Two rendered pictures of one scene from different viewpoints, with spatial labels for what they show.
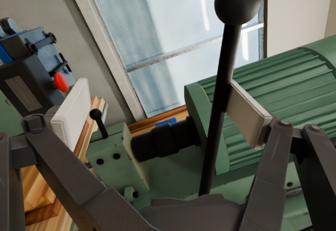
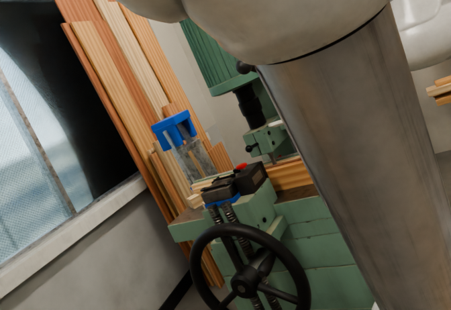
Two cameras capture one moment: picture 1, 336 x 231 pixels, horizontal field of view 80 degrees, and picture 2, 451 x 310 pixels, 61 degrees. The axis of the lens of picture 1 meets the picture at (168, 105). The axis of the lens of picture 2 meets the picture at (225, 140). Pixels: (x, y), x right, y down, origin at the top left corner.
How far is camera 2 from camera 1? 74 cm
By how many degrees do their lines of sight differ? 27
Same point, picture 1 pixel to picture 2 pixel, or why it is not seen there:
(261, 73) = (213, 43)
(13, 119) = (267, 185)
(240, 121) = not seen: hidden behind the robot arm
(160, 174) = (266, 110)
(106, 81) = (97, 242)
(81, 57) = (70, 284)
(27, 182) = (295, 168)
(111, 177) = (278, 137)
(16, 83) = (254, 179)
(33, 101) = (258, 173)
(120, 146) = (264, 130)
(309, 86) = not seen: hidden behind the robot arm
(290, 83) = not seen: hidden behind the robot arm
